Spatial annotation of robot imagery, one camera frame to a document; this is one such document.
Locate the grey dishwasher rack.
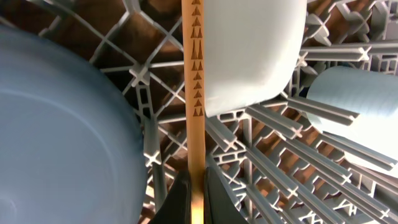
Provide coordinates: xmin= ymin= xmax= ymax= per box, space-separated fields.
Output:
xmin=1 ymin=0 xmax=397 ymax=223

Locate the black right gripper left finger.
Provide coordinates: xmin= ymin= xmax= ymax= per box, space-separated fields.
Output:
xmin=149 ymin=170 xmax=192 ymax=224

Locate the light blue small bowl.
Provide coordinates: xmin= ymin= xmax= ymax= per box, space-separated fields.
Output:
xmin=203 ymin=0 xmax=307 ymax=117

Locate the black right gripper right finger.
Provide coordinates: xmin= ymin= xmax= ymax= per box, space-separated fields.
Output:
xmin=204 ymin=167 xmax=248 ymax=224

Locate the light blue cup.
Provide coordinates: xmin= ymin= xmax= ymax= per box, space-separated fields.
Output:
xmin=307 ymin=67 xmax=397 ymax=160

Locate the wooden chopstick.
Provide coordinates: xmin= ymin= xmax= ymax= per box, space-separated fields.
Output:
xmin=182 ymin=0 xmax=206 ymax=224

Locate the dark blue plate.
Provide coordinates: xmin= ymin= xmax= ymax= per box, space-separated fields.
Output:
xmin=1 ymin=26 xmax=146 ymax=224

